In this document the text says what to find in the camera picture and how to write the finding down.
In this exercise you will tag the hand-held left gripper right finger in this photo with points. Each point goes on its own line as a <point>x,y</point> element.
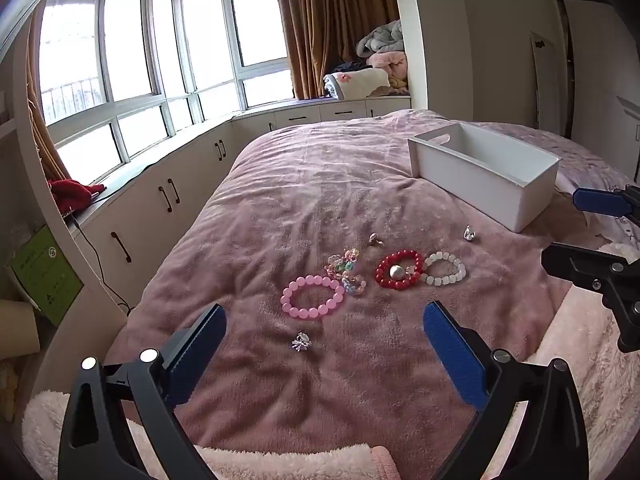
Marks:
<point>452,355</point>

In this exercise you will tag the red knitted cloth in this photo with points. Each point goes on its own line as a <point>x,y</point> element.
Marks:
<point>72,195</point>

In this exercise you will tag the light pink fluffy blanket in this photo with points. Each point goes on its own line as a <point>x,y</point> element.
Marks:
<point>310,462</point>

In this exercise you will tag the white leaning board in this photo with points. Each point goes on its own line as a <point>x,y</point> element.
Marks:
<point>547,85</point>

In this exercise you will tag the printed pink bed sheet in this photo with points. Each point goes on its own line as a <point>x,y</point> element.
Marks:
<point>570,180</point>

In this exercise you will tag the brown curtain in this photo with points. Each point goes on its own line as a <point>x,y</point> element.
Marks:
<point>330,20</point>

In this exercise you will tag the white plastic storage box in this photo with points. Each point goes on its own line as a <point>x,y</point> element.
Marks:
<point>475,185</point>

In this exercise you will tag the white wardrobe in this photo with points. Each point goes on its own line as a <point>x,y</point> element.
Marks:
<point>600,85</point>

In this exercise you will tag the beige paper roll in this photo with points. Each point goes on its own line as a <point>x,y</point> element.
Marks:
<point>17,330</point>

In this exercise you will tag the dark clothes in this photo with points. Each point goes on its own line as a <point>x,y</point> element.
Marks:
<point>350,66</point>

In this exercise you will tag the green cardboard box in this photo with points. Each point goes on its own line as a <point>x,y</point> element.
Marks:
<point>42,275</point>

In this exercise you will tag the grey folded quilt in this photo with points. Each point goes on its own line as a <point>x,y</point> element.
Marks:
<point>382,37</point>

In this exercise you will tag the dusty pink bed blanket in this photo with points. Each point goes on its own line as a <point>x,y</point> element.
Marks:
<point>300,185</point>

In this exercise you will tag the bay window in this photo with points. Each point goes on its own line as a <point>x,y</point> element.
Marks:
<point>125,60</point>

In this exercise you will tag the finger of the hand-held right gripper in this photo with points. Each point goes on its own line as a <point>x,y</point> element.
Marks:
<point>575,262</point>
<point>600,201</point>

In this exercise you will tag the beige window bench cabinets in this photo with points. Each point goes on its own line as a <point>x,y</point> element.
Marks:
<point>200,180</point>

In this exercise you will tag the white floral folded blanket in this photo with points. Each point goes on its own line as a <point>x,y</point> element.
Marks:
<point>357,82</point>

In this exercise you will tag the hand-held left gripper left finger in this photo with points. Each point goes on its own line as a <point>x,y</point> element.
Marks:
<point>197,355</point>

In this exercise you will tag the pink folded blanket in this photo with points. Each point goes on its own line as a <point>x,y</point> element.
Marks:
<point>392,67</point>

